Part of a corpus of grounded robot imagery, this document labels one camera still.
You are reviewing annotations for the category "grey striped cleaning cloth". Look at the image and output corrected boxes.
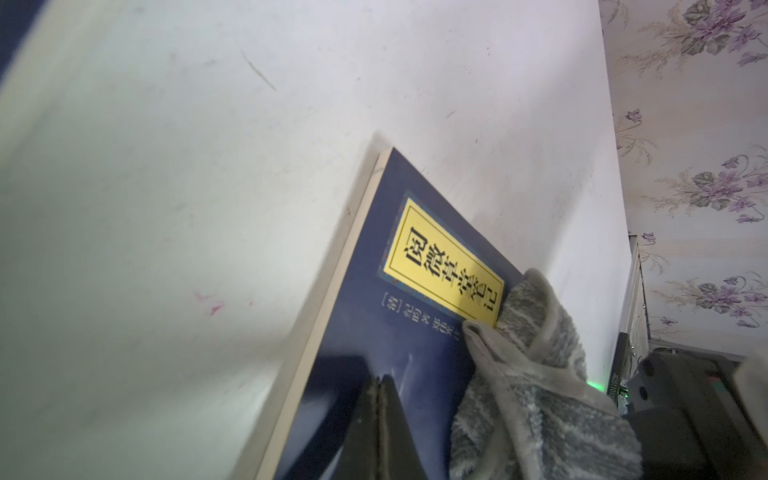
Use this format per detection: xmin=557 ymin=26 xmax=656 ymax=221
xmin=449 ymin=269 xmax=643 ymax=479

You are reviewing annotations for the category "blue book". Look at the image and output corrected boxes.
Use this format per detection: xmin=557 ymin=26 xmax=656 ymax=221
xmin=0 ymin=0 xmax=47 ymax=79
xmin=256 ymin=148 xmax=522 ymax=479

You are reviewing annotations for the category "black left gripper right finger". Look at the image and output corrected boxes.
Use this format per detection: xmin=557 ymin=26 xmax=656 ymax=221
xmin=377 ymin=375 xmax=427 ymax=480

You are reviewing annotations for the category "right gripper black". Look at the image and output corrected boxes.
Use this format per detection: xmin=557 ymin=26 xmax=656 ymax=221
xmin=624 ymin=350 xmax=767 ymax=479

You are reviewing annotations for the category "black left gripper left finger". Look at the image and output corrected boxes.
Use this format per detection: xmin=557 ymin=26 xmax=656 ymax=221
xmin=332 ymin=377 xmax=379 ymax=480

